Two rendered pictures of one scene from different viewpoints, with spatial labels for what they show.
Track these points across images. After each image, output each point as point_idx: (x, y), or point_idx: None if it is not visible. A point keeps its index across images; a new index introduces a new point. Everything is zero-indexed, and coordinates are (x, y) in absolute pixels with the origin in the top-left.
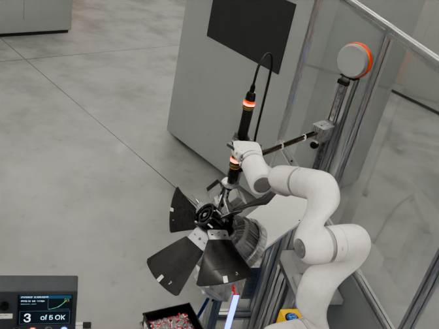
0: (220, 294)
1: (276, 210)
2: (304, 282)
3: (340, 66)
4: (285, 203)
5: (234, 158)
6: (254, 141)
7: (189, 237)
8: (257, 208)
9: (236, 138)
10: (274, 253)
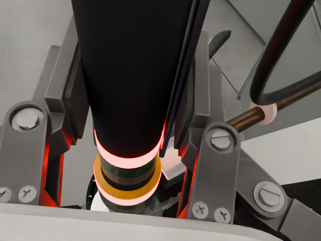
0: None
1: (284, 174)
2: None
3: None
4: (309, 169)
5: (104, 183)
6: (251, 238)
7: (81, 209)
8: (244, 143)
9: (21, 122)
10: None
